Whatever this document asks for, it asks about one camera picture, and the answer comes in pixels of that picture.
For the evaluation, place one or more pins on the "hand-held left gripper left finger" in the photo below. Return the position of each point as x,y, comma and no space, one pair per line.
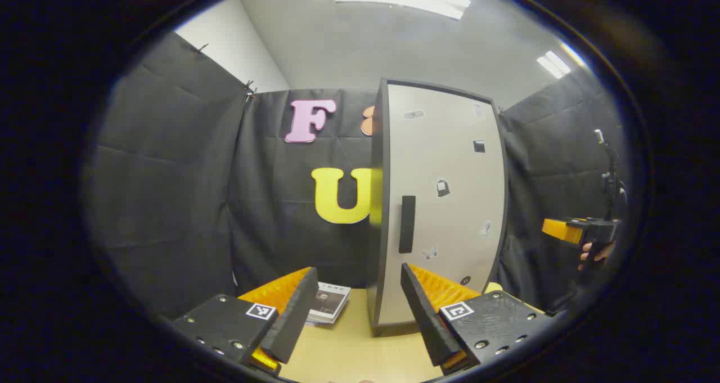
295,315

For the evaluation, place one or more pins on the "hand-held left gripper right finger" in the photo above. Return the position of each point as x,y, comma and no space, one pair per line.
427,321

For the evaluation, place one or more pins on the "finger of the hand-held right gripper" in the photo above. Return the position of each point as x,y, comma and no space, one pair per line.
559,230

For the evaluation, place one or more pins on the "grey cabinet door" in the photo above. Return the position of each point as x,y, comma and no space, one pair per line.
450,147

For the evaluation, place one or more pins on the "grey printed booklet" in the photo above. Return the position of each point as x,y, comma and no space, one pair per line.
329,301

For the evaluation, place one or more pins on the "small ceiling light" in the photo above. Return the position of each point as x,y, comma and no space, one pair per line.
554,64

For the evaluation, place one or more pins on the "black backdrop cloth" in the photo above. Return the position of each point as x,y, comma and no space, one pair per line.
169,175

